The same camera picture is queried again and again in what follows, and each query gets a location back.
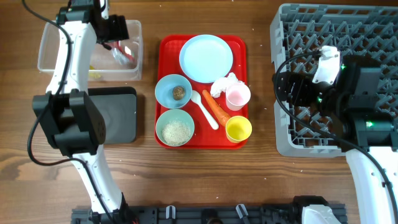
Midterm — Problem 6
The orange carrot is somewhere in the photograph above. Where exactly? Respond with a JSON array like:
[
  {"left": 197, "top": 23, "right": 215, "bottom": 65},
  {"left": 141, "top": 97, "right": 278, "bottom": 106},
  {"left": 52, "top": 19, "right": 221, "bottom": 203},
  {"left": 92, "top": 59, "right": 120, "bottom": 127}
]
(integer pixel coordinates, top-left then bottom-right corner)
[{"left": 202, "top": 90, "right": 231, "bottom": 126}]

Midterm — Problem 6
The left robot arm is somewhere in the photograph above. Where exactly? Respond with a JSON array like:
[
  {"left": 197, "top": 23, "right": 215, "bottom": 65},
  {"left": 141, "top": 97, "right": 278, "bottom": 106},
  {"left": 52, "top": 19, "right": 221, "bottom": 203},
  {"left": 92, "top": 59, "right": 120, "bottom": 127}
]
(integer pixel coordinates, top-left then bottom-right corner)
[{"left": 27, "top": 0, "right": 139, "bottom": 223}]

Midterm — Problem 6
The snack wrapper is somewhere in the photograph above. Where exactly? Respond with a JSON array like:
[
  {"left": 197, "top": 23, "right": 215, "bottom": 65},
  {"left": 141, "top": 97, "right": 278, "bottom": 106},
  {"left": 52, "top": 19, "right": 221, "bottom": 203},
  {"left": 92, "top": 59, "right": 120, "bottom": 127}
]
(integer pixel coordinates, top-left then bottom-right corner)
[{"left": 109, "top": 41, "right": 134, "bottom": 65}]

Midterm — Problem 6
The white tissue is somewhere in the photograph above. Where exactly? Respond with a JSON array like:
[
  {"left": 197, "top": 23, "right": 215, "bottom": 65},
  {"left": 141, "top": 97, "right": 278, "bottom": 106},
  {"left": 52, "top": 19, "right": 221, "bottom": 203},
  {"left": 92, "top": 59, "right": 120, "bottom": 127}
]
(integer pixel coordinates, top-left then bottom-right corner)
[{"left": 210, "top": 72, "right": 243, "bottom": 98}]

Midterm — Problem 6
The light blue plate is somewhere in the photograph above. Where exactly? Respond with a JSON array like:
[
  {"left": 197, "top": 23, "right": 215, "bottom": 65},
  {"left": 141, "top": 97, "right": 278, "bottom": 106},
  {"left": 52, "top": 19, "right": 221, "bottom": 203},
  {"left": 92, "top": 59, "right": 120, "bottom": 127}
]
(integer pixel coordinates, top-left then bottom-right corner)
[{"left": 178, "top": 34, "right": 233, "bottom": 83}]

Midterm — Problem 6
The brown food ball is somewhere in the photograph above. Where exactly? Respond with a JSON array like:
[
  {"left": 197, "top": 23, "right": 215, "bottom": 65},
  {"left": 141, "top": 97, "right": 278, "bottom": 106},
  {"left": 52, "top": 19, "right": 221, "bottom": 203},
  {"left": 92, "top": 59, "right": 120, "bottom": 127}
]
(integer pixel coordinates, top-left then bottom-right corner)
[{"left": 172, "top": 86, "right": 185, "bottom": 101}]

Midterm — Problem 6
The grey dishwasher rack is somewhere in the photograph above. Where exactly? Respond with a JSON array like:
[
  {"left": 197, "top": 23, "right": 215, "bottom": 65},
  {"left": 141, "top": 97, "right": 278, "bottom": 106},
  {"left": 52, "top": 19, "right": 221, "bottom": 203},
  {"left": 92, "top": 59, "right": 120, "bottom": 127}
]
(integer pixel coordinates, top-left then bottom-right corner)
[{"left": 270, "top": 4, "right": 397, "bottom": 158}]

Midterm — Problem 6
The light blue bowl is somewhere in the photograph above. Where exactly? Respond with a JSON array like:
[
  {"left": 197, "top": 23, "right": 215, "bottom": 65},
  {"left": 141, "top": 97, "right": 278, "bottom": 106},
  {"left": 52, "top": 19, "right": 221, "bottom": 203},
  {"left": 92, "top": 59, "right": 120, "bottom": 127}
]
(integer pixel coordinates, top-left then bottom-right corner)
[{"left": 155, "top": 74, "right": 193, "bottom": 109}]

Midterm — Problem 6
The pink plastic cup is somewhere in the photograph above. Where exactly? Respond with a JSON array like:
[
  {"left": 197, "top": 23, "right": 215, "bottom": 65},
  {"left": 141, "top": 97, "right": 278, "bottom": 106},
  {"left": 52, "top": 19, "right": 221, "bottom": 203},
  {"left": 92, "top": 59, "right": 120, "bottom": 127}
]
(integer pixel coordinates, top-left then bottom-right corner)
[{"left": 226, "top": 83, "right": 251, "bottom": 111}]

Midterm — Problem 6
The yellow plastic cup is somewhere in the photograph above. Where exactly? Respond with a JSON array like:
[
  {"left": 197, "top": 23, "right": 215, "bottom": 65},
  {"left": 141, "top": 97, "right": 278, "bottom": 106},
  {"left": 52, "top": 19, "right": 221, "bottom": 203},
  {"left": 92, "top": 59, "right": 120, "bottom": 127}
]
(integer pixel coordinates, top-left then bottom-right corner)
[{"left": 225, "top": 116, "right": 252, "bottom": 143}]

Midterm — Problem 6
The black food waste tray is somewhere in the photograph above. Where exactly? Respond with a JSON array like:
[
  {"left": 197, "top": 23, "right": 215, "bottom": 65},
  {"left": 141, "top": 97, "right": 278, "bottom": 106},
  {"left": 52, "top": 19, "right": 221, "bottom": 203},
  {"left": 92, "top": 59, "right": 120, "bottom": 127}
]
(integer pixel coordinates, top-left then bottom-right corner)
[{"left": 88, "top": 86, "right": 137, "bottom": 144}]

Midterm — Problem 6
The white rice pile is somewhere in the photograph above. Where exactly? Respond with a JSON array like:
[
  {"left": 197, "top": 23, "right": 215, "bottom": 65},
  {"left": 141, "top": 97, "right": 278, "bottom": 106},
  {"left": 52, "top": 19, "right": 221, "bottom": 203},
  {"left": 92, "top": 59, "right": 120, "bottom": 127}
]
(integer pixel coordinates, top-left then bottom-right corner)
[{"left": 161, "top": 121, "right": 191, "bottom": 146}]

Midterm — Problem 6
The white plastic spoon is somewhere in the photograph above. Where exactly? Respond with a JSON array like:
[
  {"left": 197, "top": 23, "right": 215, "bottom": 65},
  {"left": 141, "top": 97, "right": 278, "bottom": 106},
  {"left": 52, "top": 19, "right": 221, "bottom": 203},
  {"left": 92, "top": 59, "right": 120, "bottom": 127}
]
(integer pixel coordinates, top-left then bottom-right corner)
[{"left": 190, "top": 90, "right": 219, "bottom": 130}]

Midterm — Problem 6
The red serving tray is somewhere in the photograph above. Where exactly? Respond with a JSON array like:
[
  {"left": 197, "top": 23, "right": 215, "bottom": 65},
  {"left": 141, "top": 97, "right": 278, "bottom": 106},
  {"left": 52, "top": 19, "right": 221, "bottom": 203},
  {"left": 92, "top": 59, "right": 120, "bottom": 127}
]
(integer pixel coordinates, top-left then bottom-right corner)
[{"left": 154, "top": 34, "right": 248, "bottom": 149}]

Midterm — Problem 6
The clear plastic waste bin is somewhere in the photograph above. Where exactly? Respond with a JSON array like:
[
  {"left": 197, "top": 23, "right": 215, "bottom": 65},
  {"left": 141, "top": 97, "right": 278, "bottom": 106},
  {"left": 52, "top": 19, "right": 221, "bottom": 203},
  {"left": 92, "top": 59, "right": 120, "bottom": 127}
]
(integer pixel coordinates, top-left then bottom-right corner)
[{"left": 37, "top": 20, "right": 144, "bottom": 82}]

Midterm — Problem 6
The mint green bowl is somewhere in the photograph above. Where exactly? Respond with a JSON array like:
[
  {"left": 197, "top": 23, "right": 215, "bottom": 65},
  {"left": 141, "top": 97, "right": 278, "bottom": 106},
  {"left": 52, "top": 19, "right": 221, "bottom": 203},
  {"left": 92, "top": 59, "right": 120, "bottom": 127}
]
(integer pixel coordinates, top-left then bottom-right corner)
[{"left": 155, "top": 109, "right": 195, "bottom": 147}]

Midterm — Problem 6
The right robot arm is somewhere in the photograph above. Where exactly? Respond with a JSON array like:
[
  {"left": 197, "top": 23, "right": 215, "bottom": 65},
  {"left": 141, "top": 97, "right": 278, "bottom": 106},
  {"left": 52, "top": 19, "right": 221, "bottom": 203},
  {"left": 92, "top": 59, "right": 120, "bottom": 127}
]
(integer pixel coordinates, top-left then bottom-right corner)
[{"left": 272, "top": 55, "right": 397, "bottom": 223}]

